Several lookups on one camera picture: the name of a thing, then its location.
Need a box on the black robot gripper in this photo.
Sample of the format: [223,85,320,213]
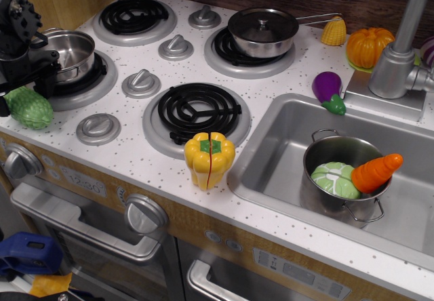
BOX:
[1,50,60,98]

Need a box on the green toy squash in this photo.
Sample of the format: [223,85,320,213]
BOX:
[4,86,54,129]

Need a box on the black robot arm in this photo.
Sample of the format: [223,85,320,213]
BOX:
[1,0,60,98]

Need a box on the small steel pot on burner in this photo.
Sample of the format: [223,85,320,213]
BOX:
[43,28,95,85]

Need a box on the steel pan with lid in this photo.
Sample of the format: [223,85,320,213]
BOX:
[227,7,343,58]

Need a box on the steel pot in sink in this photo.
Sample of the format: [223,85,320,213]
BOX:
[300,129,403,228]

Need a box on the black front left burner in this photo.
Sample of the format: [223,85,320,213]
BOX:
[53,53,107,96]

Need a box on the black burner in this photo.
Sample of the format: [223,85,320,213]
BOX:
[212,27,286,67]
[53,53,107,96]
[157,83,242,145]
[100,0,169,35]

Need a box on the grey stove knob front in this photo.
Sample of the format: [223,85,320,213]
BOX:
[76,113,121,146]

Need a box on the grey stove knob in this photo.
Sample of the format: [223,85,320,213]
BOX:
[158,35,194,61]
[188,5,221,30]
[76,113,121,146]
[121,69,161,99]

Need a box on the silver oven dial left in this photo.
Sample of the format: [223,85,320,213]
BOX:
[4,143,43,180]

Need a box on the silver oven dial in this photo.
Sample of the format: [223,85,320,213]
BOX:
[124,194,168,235]
[4,143,43,180]

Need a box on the grey stove knob lower middle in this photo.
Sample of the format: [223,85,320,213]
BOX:
[121,69,161,99]

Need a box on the black back left burner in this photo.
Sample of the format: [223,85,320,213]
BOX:
[100,0,169,35]

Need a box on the grey stove knob upper middle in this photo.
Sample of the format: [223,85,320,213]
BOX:
[158,35,194,61]

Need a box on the black front right burner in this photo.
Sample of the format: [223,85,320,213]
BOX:
[157,83,242,145]

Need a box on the silver oven dial right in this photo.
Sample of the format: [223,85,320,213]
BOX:
[124,194,168,235]

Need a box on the blue plastic clamp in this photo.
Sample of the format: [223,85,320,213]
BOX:
[1,232,63,275]

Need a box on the grey stove knob back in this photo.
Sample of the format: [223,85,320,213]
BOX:
[188,5,221,30]

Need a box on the yellow toy bell pepper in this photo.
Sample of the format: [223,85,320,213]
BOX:
[184,132,235,190]

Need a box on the black back right burner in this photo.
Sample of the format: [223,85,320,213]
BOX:
[212,27,286,67]

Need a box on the yellow cloth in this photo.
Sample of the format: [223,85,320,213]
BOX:
[29,273,72,298]

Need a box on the grey toy sink basin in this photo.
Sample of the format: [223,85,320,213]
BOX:
[228,94,433,270]

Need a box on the purple toy eggplant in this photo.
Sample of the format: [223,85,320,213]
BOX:
[312,71,347,115]

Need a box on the yellow toy corn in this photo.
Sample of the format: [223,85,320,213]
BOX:
[321,16,347,46]

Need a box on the green toy cabbage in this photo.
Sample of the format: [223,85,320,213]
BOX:
[311,162,361,199]

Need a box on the orange toy pumpkin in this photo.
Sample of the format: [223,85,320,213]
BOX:
[346,28,395,69]

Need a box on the orange toy carrot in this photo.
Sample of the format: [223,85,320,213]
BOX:
[351,153,403,194]

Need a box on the silver toy faucet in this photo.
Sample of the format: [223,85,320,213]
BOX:
[344,0,433,121]

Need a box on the green plate under pumpkin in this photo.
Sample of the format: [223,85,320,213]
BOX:
[344,48,421,74]

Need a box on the purple toy onion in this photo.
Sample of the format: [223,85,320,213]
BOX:
[420,36,434,67]

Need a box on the silver oven door handle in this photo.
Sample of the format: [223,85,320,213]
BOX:
[11,183,161,264]

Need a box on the silver dishwasher door handle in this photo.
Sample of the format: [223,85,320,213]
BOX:
[186,260,246,301]

